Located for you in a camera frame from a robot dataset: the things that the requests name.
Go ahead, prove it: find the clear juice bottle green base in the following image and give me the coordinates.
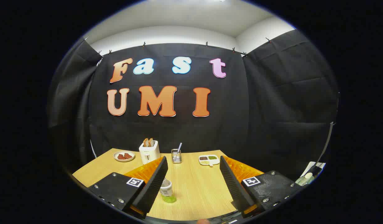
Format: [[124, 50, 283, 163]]
[[159, 179, 177, 203]]

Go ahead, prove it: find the white paper sheet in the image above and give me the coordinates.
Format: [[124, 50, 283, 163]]
[[300, 161, 326, 178]]

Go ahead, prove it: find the grey strap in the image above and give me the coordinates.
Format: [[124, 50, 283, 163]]
[[316, 122, 335, 168]]

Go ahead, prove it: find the white round plate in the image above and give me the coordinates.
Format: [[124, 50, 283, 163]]
[[113, 151, 135, 162]]

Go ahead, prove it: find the wooden table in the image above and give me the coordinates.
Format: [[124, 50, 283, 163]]
[[72, 148, 265, 221]]

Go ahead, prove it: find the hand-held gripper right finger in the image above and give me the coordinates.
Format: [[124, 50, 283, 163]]
[[219, 156, 304, 219]]

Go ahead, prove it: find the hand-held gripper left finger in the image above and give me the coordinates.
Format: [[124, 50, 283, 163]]
[[87, 156, 169, 219]]

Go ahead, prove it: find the white toaster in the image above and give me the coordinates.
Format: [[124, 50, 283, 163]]
[[139, 140, 161, 165]]

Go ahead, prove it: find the white divided dish with beans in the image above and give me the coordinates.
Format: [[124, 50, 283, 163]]
[[198, 155, 220, 167]]

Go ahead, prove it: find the clear bottle white cap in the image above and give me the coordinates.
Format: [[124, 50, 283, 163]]
[[296, 173, 315, 186]]

